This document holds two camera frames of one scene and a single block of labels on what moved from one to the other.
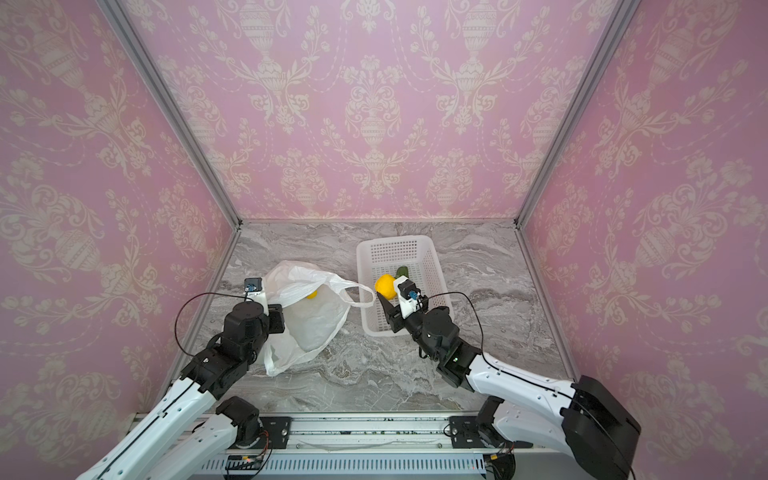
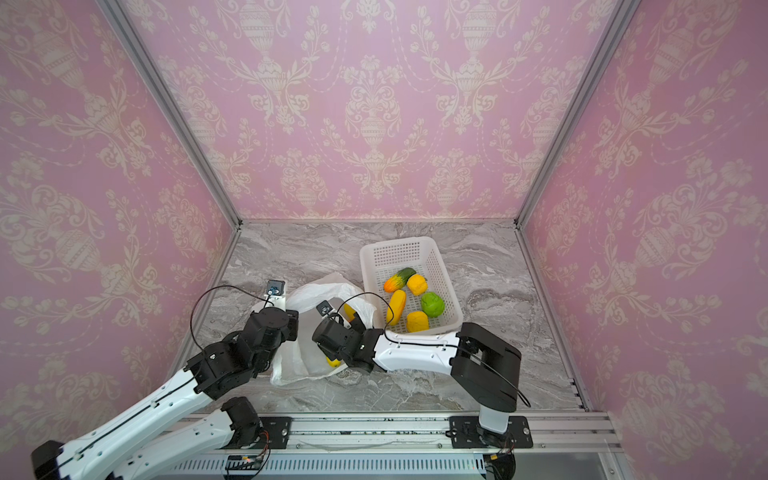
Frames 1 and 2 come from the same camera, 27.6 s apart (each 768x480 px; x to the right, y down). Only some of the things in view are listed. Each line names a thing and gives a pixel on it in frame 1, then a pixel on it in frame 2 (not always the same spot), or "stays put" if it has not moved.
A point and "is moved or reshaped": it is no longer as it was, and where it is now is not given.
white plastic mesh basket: x=384 y=255 stays put
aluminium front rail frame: x=393 y=447 stays put
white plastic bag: x=314 y=306 is moved or reshaped
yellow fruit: x=385 y=284 is moved or reshaped
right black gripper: x=398 y=314 -> x=330 y=346
